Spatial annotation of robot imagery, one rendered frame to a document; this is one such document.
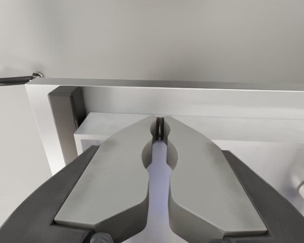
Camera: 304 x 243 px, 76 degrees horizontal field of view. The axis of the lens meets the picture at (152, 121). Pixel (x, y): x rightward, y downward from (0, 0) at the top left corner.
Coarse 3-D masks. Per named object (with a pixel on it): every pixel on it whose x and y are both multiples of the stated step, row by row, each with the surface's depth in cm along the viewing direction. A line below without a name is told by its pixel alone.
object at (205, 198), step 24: (168, 120) 11; (168, 144) 10; (192, 144) 9; (192, 168) 8; (216, 168) 8; (192, 192) 7; (216, 192) 7; (240, 192) 7; (192, 216) 6; (216, 216) 6; (240, 216) 6; (192, 240) 7
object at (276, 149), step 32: (96, 128) 14; (224, 128) 15; (256, 128) 15; (288, 128) 15; (160, 160) 18; (256, 160) 18; (288, 160) 18; (160, 192) 20; (288, 192) 20; (160, 224) 23
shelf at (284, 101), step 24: (96, 96) 16; (120, 96) 16; (144, 96) 16; (168, 96) 16; (192, 96) 15; (216, 96) 15; (240, 96) 15; (264, 96) 15; (288, 96) 15; (48, 120) 17; (48, 144) 18
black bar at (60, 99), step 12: (48, 96) 14; (60, 96) 14; (72, 96) 14; (60, 108) 14; (72, 108) 14; (84, 108) 16; (60, 120) 15; (72, 120) 15; (60, 132) 15; (72, 132) 15; (60, 144) 16; (72, 144) 16; (72, 156) 16
